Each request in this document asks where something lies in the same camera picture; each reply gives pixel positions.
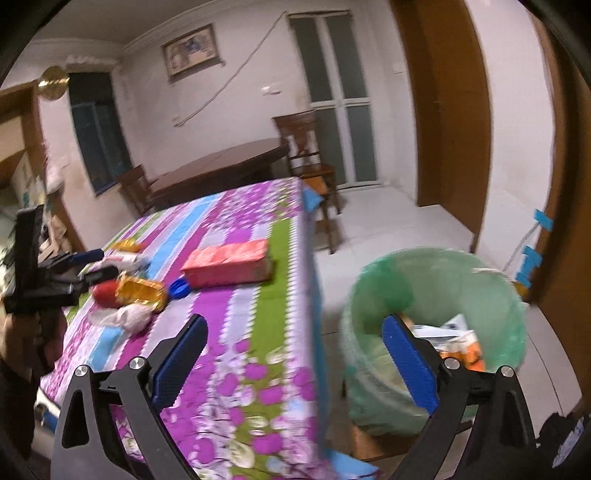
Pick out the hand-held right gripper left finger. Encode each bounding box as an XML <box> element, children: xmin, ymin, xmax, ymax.
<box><xmin>50</xmin><ymin>314</ymin><xmax>209</xmax><ymax>480</ymax></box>

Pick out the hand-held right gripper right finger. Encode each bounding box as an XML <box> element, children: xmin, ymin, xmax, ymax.
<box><xmin>381</xmin><ymin>314</ymin><xmax>539</xmax><ymax>480</ymax></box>

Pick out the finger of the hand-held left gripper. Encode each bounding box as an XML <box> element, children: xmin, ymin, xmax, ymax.
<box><xmin>67</xmin><ymin>248</ymin><xmax>105</xmax><ymax>267</ymax></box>
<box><xmin>74</xmin><ymin>265</ymin><xmax>119</xmax><ymax>288</ymax></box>

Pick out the red apple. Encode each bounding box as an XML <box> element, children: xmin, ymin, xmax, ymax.
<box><xmin>90</xmin><ymin>282</ymin><xmax>123</xmax><ymax>308</ymax></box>

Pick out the silver striped wrapper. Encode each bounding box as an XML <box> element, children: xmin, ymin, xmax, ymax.
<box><xmin>99</xmin><ymin>253</ymin><xmax>151</xmax><ymax>276</ymax></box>

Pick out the green lined trash bin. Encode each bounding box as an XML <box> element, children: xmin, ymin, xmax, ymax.
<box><xmin>339</xmin><ymin>247</ymin><xmax>529</xmax><ymax>437</ymax></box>

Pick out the orange snack wrapper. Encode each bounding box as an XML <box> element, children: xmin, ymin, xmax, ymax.
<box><xmin>438</xmin><ymin>330</ymin><xmax>488</xmax><ymax>373</ymax></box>

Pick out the person's left forearm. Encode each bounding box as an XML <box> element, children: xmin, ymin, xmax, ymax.
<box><xmin>0</xmin><ymin>357</ymin><xmax>40</xmax><ymax>462</ymax></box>

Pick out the person's left hand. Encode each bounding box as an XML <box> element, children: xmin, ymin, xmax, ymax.
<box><xmin>2</xmin><ymin>313</ymin><xmax>66</xmax><ymax>376</ymax></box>

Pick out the gold foil wrapper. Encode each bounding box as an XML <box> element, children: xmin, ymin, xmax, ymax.
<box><xmin>115</xmin><ymin>271</ymin><xmax>168</xmax><ymax>313</ymax></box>

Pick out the white crumpled tissue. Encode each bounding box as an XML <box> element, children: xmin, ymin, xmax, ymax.
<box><xmin>88</xmin><ymin>305</ymin><xmax>154</xmax><ymax>334</ymax></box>

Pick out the dark wooden chair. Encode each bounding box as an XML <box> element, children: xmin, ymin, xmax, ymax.
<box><xmin>115</xmin><ymin>165</ymin><xmax>156</xmax><ymax>217</ymax></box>
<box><xmin>272</xmin><ymin>110</ymin><xmax>343</xmax><ymax>256</ymax></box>

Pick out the purple floral tablecloth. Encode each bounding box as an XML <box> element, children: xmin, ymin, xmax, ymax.
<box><xmin>34</xmin><ymin>178</ymin><xmax>334</xmax><ymax>480</ymax></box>

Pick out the brown cardboard piece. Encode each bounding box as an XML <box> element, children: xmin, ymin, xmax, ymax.
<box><xmin>350</xmin><ymin>422</ymin><xmax>419</xmax><ymax>463</ymax></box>

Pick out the hanging white plastic bag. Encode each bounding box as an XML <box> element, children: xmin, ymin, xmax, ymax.
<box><xmin>45</xmin><ymin>154</ymin><xmax>66</xmax><ymax>191</ymax></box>

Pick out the red drink carton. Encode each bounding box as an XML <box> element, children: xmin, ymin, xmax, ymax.
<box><xmin>180</xmin><ymin>239</ymin><xmax>274</xmax><ymax>289</ymax></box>

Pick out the dark window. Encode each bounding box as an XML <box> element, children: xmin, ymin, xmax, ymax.
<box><xmin>68</xmin><ymin>71</ymin><xmax>136</xmax><ymax>197</ymax></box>

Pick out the dark wooden dining table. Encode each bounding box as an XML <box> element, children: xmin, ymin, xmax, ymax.
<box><xmin>148</xmin><ymin>138</ymin><xmax>290</xmax><ymax>212</ymax></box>

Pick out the brown wooden door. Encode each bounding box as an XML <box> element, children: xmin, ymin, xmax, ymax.
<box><xmin>392</xmin><ymin>0</ymin><xmax>491</xmax><ymax>254</ymax></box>

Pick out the white glass door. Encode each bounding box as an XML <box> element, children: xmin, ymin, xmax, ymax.
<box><xmin>286</xmin><ymin>11</ymin><xmax>385</xmax><ymax>190</ymax></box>

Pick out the round gold wall plate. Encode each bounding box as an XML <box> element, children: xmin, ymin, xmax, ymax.
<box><xmin>38</xmin><ymin>65</ymin><xmax>70</xmax><ymax>100</ymax></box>

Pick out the wall cable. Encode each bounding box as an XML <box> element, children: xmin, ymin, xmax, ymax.
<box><xmin>172</xmin><ymin>14</ymin><xmax>288</xmax><ymax>128</ymax></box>

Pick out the brown wooden door frame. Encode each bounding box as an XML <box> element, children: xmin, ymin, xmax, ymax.
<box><xmin>531</xmin><ymin>14</ymin><xmax>591</xmax><ymax>352</ymax></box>

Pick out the framed wall picture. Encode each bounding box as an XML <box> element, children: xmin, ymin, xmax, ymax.
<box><xmin>161</xmin><ymin>23</ymin><xmax>225</xmax><ymax>84</ymax></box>

